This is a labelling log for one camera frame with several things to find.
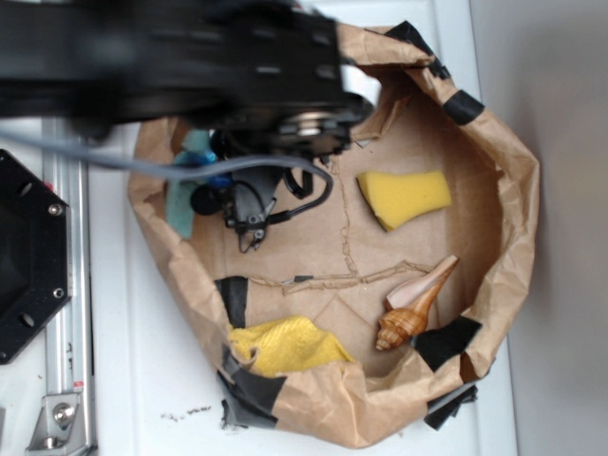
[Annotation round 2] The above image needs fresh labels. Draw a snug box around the yellow cloth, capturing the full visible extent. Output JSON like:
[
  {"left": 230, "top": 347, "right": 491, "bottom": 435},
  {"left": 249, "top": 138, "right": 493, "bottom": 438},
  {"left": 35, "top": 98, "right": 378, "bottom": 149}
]
[{"left": 230, "top": 315, "right": 355, "bottom": 377}]

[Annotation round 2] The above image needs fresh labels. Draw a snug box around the brown paper bag tray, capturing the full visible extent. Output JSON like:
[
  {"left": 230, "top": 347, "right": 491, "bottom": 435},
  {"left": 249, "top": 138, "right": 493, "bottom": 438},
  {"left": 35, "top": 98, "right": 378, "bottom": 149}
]
[{"left": 128, "top": 23, "right": 540, "bottom": 448}]

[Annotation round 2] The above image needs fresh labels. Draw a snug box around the yellow sponge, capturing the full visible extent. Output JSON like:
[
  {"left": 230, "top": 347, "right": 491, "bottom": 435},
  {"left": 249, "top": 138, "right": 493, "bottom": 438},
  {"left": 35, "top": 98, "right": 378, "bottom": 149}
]
[{"left": 356, "top": 171, "right": 452, "bottom": 232}]

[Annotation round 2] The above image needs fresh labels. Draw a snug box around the metal corner bracket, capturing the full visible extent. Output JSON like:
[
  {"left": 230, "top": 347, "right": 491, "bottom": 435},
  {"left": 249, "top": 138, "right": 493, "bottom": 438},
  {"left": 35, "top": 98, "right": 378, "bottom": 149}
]
[{"left": 25, "top": 393, "right": 86, "bottom": 455}]

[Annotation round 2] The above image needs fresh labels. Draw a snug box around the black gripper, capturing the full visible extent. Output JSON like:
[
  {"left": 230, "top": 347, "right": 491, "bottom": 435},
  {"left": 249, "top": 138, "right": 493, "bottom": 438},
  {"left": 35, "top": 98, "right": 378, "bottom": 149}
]
[{"left": 190, "top": 166, "right": 283, "bottom": 253}]

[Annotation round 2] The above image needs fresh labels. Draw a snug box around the grey cable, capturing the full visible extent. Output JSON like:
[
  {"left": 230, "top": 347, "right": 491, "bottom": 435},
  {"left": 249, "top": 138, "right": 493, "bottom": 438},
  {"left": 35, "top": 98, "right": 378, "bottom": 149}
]
[{"left": 0, "top": 127, "right": 334, "bottom": 187}]

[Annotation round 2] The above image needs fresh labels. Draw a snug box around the black cable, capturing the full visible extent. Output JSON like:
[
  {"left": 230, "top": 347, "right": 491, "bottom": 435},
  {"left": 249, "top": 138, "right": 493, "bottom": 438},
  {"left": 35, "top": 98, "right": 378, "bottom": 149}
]
[{"left": 268, "top": 163, "right": 334, "bottom": 224}]

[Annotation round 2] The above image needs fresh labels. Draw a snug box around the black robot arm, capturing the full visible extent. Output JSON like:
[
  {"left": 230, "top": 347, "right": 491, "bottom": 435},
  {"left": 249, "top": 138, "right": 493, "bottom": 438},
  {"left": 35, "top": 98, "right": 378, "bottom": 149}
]
[{"left": 1, "top": 1, "right": 381, "bottom": 252}]

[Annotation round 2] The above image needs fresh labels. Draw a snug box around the light blue cloth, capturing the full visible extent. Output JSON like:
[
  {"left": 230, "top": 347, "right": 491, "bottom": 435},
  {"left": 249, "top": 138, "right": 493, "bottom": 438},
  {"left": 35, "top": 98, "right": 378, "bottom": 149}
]
[{"left": 165, "top": 129, "right": 217, "bottom": 239}]

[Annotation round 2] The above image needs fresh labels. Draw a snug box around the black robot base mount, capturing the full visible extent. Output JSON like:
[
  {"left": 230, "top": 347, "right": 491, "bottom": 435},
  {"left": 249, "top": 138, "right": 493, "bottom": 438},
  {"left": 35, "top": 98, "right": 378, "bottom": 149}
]
[{"left": 1, "top": 149, "right": 69, "bottom": 365}]

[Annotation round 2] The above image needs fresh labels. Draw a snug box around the brown spiral seashell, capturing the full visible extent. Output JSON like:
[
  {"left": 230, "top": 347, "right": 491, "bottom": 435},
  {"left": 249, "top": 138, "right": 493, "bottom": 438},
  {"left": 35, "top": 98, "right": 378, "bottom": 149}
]
[{"left": 375, "top": 256, "right": 460, "bottom": 351}]

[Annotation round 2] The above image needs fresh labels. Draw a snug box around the aluminium extrusion rail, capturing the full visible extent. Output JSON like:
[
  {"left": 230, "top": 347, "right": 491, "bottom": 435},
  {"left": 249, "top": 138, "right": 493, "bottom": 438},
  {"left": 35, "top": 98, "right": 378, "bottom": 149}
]
[{"left": 39, "top": 116, "right": 99, "bottom": 452}]

